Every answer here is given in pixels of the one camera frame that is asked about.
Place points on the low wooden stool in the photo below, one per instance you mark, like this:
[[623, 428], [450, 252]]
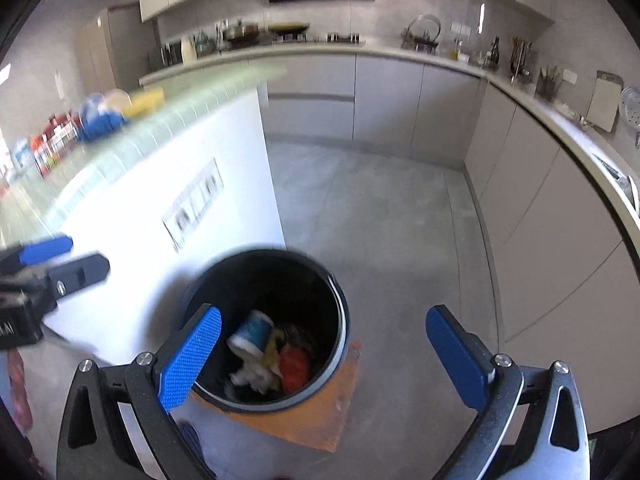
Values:
[[320, 420]]

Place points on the yellow oil bottle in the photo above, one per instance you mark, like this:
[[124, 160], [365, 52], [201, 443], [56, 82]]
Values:
[[456, 50]]

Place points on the red plastic bag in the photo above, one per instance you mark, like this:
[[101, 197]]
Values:
[[295, 367]]

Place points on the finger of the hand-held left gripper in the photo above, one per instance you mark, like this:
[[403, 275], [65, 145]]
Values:
[[45, 251], [80, 270]]

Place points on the white cutting board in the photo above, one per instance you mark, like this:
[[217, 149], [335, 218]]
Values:
[[605, 105]]

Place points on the dark chopstick holder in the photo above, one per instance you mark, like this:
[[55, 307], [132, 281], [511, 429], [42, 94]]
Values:
[[547, 85]]

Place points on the metal utensil rack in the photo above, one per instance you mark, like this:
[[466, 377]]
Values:
[[520, 60]]

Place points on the person's left hand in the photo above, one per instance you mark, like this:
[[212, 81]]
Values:
[[17, 385]]

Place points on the white tissue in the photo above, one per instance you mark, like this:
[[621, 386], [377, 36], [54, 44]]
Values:
[[250, 375]]

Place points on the grey kitchen counter cabinets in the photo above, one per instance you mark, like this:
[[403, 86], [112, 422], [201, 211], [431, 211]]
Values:
[[390, 100]]

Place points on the white jug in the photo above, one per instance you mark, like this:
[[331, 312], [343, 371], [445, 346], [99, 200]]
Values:
[[187, 49]]

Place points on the wall socket panel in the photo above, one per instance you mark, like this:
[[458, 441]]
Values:
[[195, 205]]

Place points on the metal steamer plate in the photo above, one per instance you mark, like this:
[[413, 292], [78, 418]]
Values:
[[632, 107]]

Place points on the blue cloth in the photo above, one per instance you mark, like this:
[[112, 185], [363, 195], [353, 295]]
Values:
[[102, 126]]

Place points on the yellow sponge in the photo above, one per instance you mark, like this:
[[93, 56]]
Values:
[[145, 101]]

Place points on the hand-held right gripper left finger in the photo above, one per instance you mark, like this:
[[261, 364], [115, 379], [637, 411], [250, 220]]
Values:
[[192, 355]]

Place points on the beige refrigerator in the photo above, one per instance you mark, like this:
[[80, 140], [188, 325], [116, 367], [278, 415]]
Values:
[[110, 50]]

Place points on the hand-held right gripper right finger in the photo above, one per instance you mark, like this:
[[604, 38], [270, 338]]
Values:
[[455, 355]]

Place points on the blue and white paper cup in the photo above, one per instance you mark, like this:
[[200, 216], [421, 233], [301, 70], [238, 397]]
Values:
[[252, 332]]

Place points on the wok with glass lid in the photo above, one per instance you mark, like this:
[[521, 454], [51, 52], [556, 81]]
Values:
[[242, 31]]

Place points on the white bowl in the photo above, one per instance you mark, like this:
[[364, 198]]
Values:
[[117, 97]]

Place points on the black gas stove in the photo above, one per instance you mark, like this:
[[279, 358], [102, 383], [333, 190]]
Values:
[[340, 38]]

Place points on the dark glass bottle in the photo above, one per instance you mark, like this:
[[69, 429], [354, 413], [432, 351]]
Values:
[[495, 54]]

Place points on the blue bowl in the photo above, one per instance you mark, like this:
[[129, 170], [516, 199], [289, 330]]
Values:
[[91, 105]]

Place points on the green ceramic vase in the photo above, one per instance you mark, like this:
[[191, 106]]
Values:
[[201, 42]]

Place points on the black frying pan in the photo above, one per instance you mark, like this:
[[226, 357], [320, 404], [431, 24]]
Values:
[[287, 26]]

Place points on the person's dark shoe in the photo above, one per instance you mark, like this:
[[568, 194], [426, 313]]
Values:
[[192, 442]]

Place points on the black microwave oven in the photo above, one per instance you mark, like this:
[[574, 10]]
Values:
[[170, 52]]

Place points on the yellow cloth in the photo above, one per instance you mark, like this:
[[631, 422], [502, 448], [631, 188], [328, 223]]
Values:
[[271, 357]]

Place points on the white wall paper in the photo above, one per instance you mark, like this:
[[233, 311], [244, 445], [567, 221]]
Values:
[[60, 85]]

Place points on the red and white carton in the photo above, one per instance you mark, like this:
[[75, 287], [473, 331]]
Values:
[[60, 137]]

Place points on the black plastic bucket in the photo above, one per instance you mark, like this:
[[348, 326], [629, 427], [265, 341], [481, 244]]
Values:
[[325, 285]]

